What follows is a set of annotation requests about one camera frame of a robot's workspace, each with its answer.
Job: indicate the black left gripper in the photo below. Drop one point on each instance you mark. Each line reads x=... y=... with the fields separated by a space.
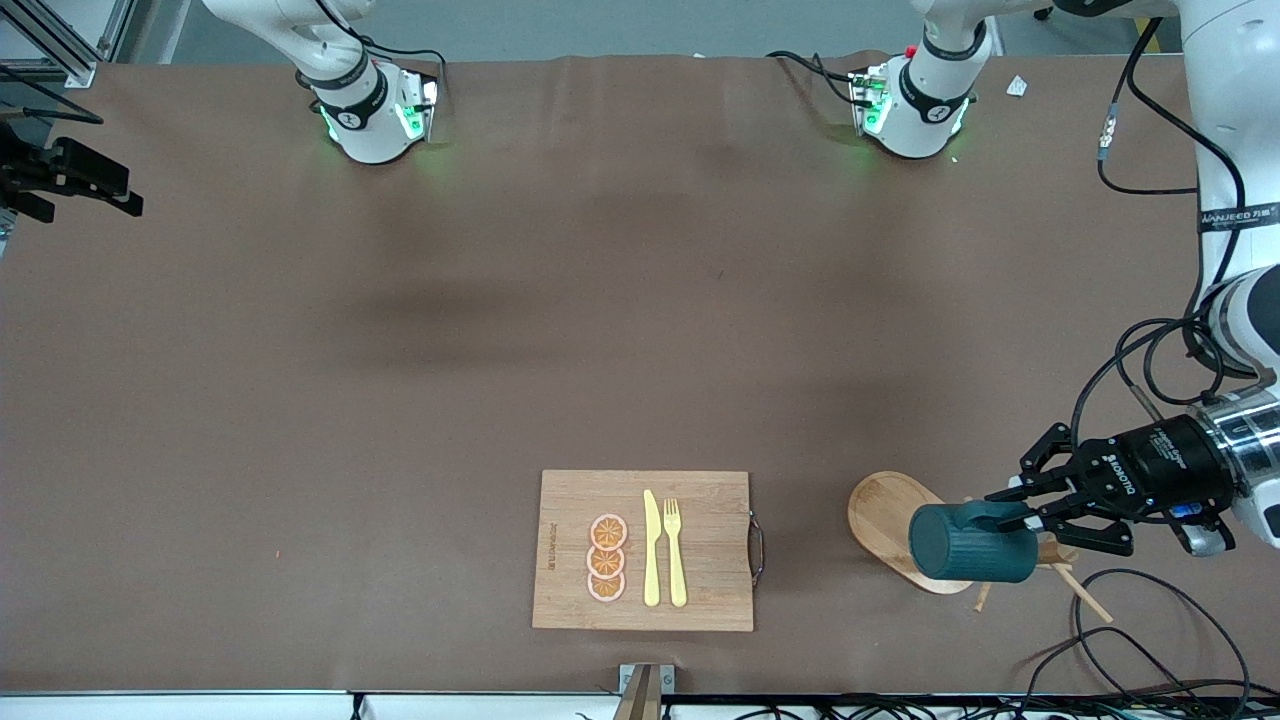
x=1150 y=465

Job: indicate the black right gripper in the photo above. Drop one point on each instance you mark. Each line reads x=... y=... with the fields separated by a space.
x=72 y=172

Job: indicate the dark green mug yellow inside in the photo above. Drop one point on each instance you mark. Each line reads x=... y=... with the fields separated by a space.
x=970 y=545

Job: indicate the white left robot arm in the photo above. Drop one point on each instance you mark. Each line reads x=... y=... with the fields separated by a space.
x=1240 y=100

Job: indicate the wooden mug rack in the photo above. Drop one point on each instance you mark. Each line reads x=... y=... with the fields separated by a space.
x=885 y=510

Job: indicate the yellow plastic fork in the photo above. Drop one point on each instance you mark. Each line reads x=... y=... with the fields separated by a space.
x=677 y=570

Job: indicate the white paper scrap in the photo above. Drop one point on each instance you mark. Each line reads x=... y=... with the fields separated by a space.
x=1017 y=86

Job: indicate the yellow plastic knife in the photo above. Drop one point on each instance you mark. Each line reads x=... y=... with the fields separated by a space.
x=652 y=560

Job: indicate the orange slice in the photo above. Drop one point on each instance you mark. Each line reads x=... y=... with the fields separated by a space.
x=608 y=531

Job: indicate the aluminium frame post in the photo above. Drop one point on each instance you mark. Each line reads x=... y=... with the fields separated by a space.
x=75 y=70

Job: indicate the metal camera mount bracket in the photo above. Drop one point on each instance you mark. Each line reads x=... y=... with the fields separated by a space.
x=645 y=690

